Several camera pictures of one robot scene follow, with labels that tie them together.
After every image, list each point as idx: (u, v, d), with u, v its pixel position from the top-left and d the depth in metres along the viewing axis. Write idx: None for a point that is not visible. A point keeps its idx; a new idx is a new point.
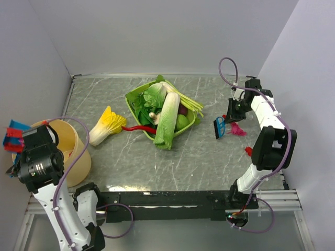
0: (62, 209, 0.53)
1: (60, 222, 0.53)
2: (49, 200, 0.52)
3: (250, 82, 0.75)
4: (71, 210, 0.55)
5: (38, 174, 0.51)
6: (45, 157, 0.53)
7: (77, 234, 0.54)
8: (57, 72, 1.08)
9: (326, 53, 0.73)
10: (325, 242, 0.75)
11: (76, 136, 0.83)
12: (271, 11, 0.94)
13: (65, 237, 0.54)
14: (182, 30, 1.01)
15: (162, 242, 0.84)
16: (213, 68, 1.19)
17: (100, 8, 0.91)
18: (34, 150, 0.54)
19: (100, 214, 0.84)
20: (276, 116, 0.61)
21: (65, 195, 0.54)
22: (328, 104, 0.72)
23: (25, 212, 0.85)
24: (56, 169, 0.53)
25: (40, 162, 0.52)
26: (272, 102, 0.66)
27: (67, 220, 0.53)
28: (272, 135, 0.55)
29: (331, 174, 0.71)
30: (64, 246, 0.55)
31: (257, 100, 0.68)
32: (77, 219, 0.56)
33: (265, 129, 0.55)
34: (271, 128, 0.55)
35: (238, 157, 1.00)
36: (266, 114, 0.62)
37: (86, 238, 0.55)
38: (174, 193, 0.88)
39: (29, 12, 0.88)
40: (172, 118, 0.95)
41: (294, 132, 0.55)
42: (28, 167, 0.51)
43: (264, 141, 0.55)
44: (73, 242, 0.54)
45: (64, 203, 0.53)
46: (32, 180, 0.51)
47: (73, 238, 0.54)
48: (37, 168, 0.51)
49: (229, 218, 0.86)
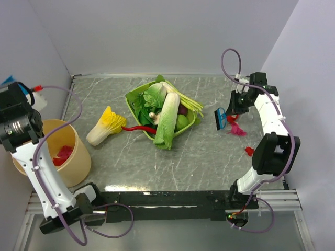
0: (43, 169, 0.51)
1: (41, 181, 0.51)
2: (30, 159, 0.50)
3: (256, 76, 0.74)
4: (53, 170, 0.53)
5: (15, 134, 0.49)
6: (22, 116, 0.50)
7: (60, 194, 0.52)
8: (57, 72, 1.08)
9: (326, 53, 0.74)
10: (325, 242, 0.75)
11: (76, 136, 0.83)
12: (270, 11, 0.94)
13: (47, 198, 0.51)
14: (182, 31, 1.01)
15: (162, 241, 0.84)
16: (213, 68, 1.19)
17: (100, 8, 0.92)
18: (7, 108, 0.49)
19: (100, 214, 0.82)
20: (281, 120, 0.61)
21: (46, 156, 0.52)
22: (328, 104, 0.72)
23: (25, 212, 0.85)
24: (35, 128, 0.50)
25: (17, 121, 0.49)
26: (278, 103, 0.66)
27: (48, 179, 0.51)
28: (275, 143, 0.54)
29: (330, 174, 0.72)
30: (47, 208, 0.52)
31: (262, 100, 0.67)
32: (60, 180, 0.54)
33: (267, 137, 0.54)
34: (274, 135, 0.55)
35: (238, 157, 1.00)
36: (270, 118, 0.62)
37: (69, 199, 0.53)
38: (174, 193, 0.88)
39: (29, 13, 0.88)
40: (171, 117, 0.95)
41: (298, 138, 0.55)
42: (3, 126, 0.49)
43: (266, 148, 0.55)
44: (57, 203, 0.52)
45: (45, 162, 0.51)
46: (9, 139, 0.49)
47: (56, 198, 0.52)
48: (15, 127, 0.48)
49: (229, 218, 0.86)
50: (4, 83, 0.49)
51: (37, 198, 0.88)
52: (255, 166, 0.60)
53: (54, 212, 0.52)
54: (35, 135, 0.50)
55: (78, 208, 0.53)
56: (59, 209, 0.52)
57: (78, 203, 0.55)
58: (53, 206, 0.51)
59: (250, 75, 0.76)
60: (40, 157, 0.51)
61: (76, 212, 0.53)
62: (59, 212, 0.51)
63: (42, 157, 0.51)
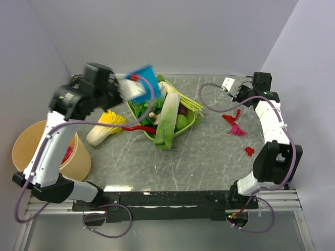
0: (52, 140, 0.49)
1: (43, 146, 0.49)
2: (52, 125, 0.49)
3: (259, 77, 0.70)
4: (58, 147, 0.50)
5: (63, 101, 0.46)
6: (80, 94, 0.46)
7: (43, 169, 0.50)
8: (57, 72, 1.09)
9: (326, 53, 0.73)
10: (325, 242, 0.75)
11: (76, 136, 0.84)
12: (270, 11, 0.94)
13: (34, 161, 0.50)
14: (182, 30, 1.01)
15: (162, 241, 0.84)
16: (213, 68, 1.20)
17: (100, 8, 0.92)
18: (82, 81, 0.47)
19: (100, 214, 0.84)
20: (282, 127, 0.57)
21: (64, 134, 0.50)
22: (328, 104, 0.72)
23: (25, 212, 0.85)
24: (76, 111, 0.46)
25: (73, 93, 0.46)
26: (279, 110, 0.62)
27: (49, 150, 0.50)
28: (275, 151, 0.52)
29: (331, 173, 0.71)
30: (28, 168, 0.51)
31: (263, 106, 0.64)
32: (56, 159, 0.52)
33: (269, 146, 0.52)
34: (275, 144, 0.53)
35: (238, 157, 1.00)
36: (270, 126, 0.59)
37: (45, 180, 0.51)
38: (174, 193, 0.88)
39: (29, 13, 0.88)
40: (172, 117, 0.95)
41: (299, 147, 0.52)
42: (64, 89, 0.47)
43: (268, 158, 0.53)
44: (34, 172, 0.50)
45: (58, 138, 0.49)
46: (56, 100, 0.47)
47: (37, 168, 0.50)
48: (66, 95, 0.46)
49: (228, 218, 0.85)
50: (102, 66, 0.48)
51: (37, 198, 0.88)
52: (256, 174, 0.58)
53: (28, 175, 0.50)
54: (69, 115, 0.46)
55: (42, 192, 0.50)
56: (33, 179, 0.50)
57: (48, 189, 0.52)
58: (32, 172, 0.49)
59: (254, 75, 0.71)
60: (58, 129, 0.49)
61: (38, 194, 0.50)
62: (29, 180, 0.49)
63: (60, 130, 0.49)
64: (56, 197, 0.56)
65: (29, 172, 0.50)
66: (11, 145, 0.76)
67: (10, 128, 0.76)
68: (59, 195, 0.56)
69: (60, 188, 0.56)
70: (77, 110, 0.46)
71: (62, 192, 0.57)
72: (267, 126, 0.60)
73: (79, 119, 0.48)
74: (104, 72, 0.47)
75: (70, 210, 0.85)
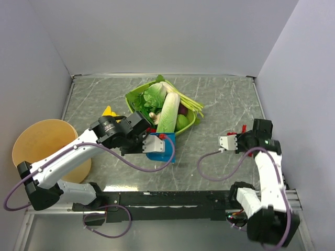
0: (75, 150, 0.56)
1: (64, 153, 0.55)
2: (82, 140, 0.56)
3: (260, 124, 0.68)
4: (74, 160, 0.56)
5: (103, 128, 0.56)
6: (120, 128, 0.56)
7: (49, 171, 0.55)
8: (57, 72, 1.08)
9: (326, 53, 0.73)
10: (325, 242, 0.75)
11: None
12: (270, 11, 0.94)
13: (48, 160, 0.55)
14: (182, 30, 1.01)
15: (162, 241, 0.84)
16: (213, 68, 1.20)
17: (100, 8, 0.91)
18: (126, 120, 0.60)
19: (100, 214, 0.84)
20: (281, 190, 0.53)
21: (87, 152, 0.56)
22: (328, 104, 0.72)
23: (25, 212, 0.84)
24: (109, 140, 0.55)
25: (114, 126, 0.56)
26: (279, 166, 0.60)
27: (66, 158, 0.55)
28: (269, 220, 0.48)
29: (330, 173, 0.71)
30: (38, 164, 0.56)
31: (262, 161, 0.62)
32: (66, 169, 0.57)
33: (263, 212, 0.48)
34: (270, 212, 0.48)
35: (238, 157, 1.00)
36: (268, 185, 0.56)
37: (45, 181, 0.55)
38: (174, 193, 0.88)
39: (29, 12, 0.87)
40: (171, 118, 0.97)
41: (297, 217, 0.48)
42: (109, 118, 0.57)
43: (260, 223, 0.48)
44: (42, 169, 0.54)
45: (81, 152, 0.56)
46: (99, 125, 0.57)
47: (46, 167, 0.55)
48: (109, 125, 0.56)
49: (229, 218, 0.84)
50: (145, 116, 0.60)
51: None
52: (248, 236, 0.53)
53: (34, 169, 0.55)
54: (102, 140, 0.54)
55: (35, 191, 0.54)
56: (35, 174, 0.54)
57: (40, 191, 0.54)
58: (41, 168, 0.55)
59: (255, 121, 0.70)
60: (85, 146, 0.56)
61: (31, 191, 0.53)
62: (33, 174, 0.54)
63: (85, 149, 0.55)
64: (38, 204, 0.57)
65: (37, 167, 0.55)
66: (11, 146, 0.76)
67: (9, 129, 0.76)
68: (42, 203, 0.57)
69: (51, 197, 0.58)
70: (110, 140, 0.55)
71: (46, 201, 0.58)
72: (265, 184, 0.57)
73: (107, 146, 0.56)
74: (144, 123, 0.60)
75: (70, 210, 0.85)
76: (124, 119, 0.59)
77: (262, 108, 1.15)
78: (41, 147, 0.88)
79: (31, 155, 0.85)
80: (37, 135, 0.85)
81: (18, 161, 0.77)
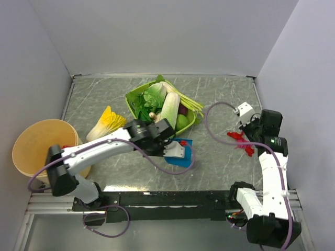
0: (109, 144, 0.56)
1: (98, 144, 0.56)
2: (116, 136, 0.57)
3: (269, 117, 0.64)
4: (104, 153, 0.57)
5: (135, 130, 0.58)
6: (150, 133, 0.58)
7: (82, 158, 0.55)
8: (57, 72, 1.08)
9: (326, 53, 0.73)
10: (325, 242, 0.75)
11: (76, 136, 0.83)
12: (271, 11, 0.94)
13: (81, 148, 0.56)
14: (182, 30, 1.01)
15: (162, 241, 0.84)
16: (213, 69, 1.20)
17: (100, 7, 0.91)
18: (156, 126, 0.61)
19: (100, 213, 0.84)
20: (283, 197, 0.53)
21: (118, 148, 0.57)
22: (328, 105, 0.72)
23: (25, 212, 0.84)
24: (138, 143, 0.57)
25: (145, 130, 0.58)
26: (284, 169, 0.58)
27: (99, 149, 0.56)
28: (271, 227, 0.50)
29: (331, 174, 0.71)
30: (71, 149, 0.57)
31: (266, 163, 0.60)
32: (95, 160, 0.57)
33: (264, 219, 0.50)
34: (272, 219, 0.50)
35: (238, 157, 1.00)
36: (271, 191, 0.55)
37: (75, 167, 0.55)
38: (174, 193, 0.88)
39: (29, 12, 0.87)
40: (171, 118, 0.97)
41: (298, 224, 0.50)
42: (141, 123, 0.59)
43: (261, 229, 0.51)
44: (75, 155, 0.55)
45: (114, 147, 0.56)
46: (132, 127, 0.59)
47: (79, 154, 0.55)
48: (140, 128, 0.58)
49: (229, 218, 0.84)
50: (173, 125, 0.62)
51: (38, 197, 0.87)
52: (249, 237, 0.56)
53: (66, 153, 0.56)
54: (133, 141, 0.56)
55: (63, 175, 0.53)
56: (67, 158, 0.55)
57: (66, 176, 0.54)
58: (74, 152, 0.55)
59: (262, 112, 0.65)
60: (118, 142, 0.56)
61: (58, 175, 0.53)
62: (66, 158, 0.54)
63: (116, 145, 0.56)
64: (57, 189, 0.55)
65: (70, 152, 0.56)
66: (11, 146, 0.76)
67: (9, 129, 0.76)
68: (62, 188, 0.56)
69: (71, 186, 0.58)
70: (140, 142, 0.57)
71: (64, 187, 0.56)
72: (267, 189, 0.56)
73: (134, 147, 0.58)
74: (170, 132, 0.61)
75: (70, 210, 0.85)
76: (153, 125, 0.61)
77: (262, 108, 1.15)
78: (42, 148, 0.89)
79: (31, 155, 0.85)
80: (37, 135, 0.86)
81: (18, 161, 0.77)
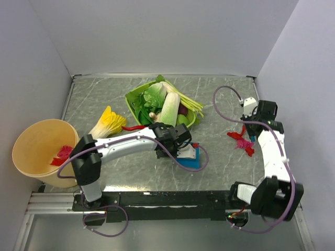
0: (138, 139, 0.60)
1: (129, 139, 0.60)
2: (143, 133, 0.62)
3: (264, 105, 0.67)
4: (132, 148, 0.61)
5: (160, 131, 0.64)
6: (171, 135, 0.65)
7: (114, 149, 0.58)
8: (57, 72, 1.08)
9: (326, 53, 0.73)
10: (325, 242, 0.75)
11: (76, 136, 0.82)
12: (271, 12, 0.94)
13: (114, 140, 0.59)
14: (182, 30, 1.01)
15: (163, 241, 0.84)
16: (213, 69, 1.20)
17: (100, 7, 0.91)
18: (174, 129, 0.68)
19: (100, 214, 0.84)
20: (283, 162, 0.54)
21: (144, 145, 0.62)
22: (328, 104, 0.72)
23: (25, 212, 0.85)
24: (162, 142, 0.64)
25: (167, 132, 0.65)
26: (282, 141, 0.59)
27: (129, 143, 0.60)
28: (274, 188, 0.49)
29: (331, 174, 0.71)
30: (102, 140, 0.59)
31: (265, 137, 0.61)
32: (122, 153, 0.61)
33: (267, 181, 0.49)
34: (275, 180, 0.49)
35: (238, 157, 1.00)
36: (272, 158, 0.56)
37: (105, 158, 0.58)
38: (174, 193, 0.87)
39: (29, 12, 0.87)
40: (171, 118, 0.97)
41: (300, 185, 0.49)
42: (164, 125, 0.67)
43: (265, 193, 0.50)
44: (108, 145, 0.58)
45: (142, 143, 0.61)
46: (156, 127, 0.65)
47: (112, 145, 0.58)
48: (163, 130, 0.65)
49: (229, 218, 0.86)
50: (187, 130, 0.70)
51: (38, 198, 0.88)
52: (254, 208, 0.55)
53: (99, 144, 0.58)
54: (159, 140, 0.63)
55: (95, 165, 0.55)
56: (101, 147, 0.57)
57: (97, 165, 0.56)
58: (108, 143, 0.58)
59: (259, 101, 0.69)
60: (145, 139, 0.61)
61: (90, 163, 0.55)
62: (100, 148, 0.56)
63: (144, 142, 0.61)
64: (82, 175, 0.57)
65: (103, 143, 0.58)
66: (11, 146, 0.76)
67: (9, 129, 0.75)
68: (86, 175, 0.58)
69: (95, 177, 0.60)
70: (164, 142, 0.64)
71: (87, 177, 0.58)
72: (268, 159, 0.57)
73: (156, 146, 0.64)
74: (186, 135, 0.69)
75: (70, 210, 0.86)
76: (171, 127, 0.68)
77: None
78: (41, 147, 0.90)
79: (31, 155, 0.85)
80: (37, 135, 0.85)
81: (18, 161, 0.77)
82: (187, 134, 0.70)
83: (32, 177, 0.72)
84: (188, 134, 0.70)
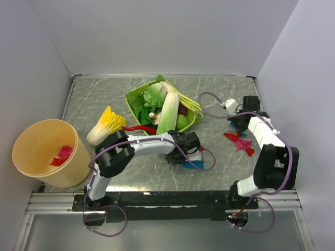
0: (162, 141, 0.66)
1: (155, 138, 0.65)
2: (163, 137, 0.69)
3: (249, 100, 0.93)
4: (154, 148, 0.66)
5: (176, 136, 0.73)
6: (186, 140, 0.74)
7: (143, 145, 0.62)
8: (57, 72, 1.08)
9: (326, 53, 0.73)
10: (325, 242, 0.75)
11: (76, 135, 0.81)
12: (271, 11, 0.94)
13: (144, 137, 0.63)
14: (182, 30, 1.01)
15: (163, 242, 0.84)
16: (213, 69, 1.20)
17: (100, 7, 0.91)
18: (187, 136, 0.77)
19: (100, 214, 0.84)
20: (275, 134, 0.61)
21: (164, 147, 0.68)
22: (328, 104, 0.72)
23: (25, 212, 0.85)
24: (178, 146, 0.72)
25: (183, 138, 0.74)
26: (269, 122, 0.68)
27: (153, 143, 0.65)
28: (274, 152, 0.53)
29: (331, 173, 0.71)
30: (132, 136, 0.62)
31: (254, 120, 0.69)
32: (145, 152, 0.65)
33: (266, 147, 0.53)
34: (272, 145, 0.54)
35: (238, 157, 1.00)
36: (265, 134, 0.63)
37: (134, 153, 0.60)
38: (174, 193, 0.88)
39: (29, 12, 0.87)
40: (172, 118, 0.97)
41: (295, 148, 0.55)
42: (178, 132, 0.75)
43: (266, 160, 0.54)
44: (138, 141, 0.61)
45: (164, 144, 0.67)
46: (173, 134, 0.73)
47: (142, 142, 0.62)
48: (179, 136, 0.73)
49: (229, 218, 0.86)
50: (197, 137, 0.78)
51: (38, 198, 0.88)
52: (258, 181, 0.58)
53: (131, 139, 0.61)
54: (178, 144, 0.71)
55: (127, 158, 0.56)
56: (133, 143, 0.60)
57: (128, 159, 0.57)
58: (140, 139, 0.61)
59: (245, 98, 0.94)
60: (166, 141, 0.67)
61: (124, 156, 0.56)
62: (133, 142, 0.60)
63: (165, 144, 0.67)
64: (111, 168, 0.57)
65: (134, 138, 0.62)
66: (11, 146, 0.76)
67: (9, 129, 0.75)
68: (113, 169, 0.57)
69: (119, 172, 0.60)
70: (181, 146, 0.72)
71: (113, 170, 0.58)
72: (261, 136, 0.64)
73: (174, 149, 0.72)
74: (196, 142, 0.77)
75: (70, 210, 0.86)
76: (183, 134, 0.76)
77: (262, 108, 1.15)
78: (41, 147, 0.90)
79: (31, 155, 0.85)
80: (37, 135, 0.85)
81: (18, 161, 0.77)
82: (197, 141, 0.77)
83: (32, 177, 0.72)
84: (198, 142, 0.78)
